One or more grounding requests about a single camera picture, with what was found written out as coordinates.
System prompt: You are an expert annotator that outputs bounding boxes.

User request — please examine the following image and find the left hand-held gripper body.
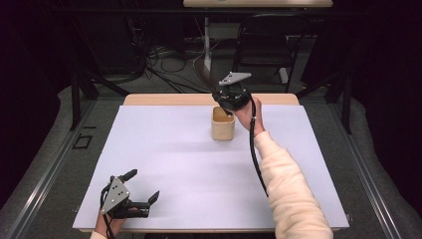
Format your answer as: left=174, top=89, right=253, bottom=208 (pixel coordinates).
left=99, top=175, right=151, bottom=220

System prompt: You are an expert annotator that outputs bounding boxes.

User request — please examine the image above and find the black folding chair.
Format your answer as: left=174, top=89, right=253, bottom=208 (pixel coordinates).
left=231, top=12, right=313, bottom=95

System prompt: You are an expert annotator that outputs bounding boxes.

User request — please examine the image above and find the white table sheet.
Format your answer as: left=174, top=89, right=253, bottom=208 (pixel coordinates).
left=72, top=104, right=350, bottom=231

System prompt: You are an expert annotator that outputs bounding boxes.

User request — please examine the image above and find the beige square cup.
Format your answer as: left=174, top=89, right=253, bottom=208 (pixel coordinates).
left=210, top=106, right=237, bottom=141

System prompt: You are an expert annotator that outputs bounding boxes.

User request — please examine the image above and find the person's right hand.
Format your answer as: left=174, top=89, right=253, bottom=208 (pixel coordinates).
left=231, top=97, right=267, bottom=136

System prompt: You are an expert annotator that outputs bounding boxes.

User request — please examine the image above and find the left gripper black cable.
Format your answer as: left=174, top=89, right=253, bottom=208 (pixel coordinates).
left=99, top=182, right=117, bottom=239

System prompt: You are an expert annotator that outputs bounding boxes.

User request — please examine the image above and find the person's left hand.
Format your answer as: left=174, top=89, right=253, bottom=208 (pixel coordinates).
left=95, top=206, right=140, bottom=239

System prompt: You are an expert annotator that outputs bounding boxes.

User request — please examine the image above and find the bundle of floor cables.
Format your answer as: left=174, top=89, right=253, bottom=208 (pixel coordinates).
left=123, top=14, right=217, bottom=95

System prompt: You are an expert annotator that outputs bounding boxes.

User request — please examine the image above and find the white-legged desk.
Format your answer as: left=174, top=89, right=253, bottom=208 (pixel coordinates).
left=182, top=0, right=334, bottom=86

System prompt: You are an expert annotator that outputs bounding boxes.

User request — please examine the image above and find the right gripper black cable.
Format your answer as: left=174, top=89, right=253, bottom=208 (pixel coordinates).
left=248, top=97, right=270, bottom=198

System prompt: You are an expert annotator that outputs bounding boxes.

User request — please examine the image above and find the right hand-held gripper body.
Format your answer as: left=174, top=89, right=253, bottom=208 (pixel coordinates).
left=211, top=71, right=253, bottom=113

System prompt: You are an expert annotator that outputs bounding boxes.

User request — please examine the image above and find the black spatula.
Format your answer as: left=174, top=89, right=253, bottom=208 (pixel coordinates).
left=192, top=59, right=234, bottom=118

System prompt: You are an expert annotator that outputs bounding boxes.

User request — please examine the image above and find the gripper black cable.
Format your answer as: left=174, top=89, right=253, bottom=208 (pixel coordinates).
left=248, top=97, right=270, bottom=198
left=99, top=182, right=117, bottom=239

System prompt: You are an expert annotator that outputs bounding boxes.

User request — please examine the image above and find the wooden table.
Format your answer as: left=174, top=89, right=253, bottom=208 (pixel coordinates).
left=79, top=93, right=343, bottom=234

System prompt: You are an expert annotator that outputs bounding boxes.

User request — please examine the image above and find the black metal stand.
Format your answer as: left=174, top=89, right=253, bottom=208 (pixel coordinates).
left=66, top=19, right=131, bottom=132
left=294, top=19, right=354, bottom=135

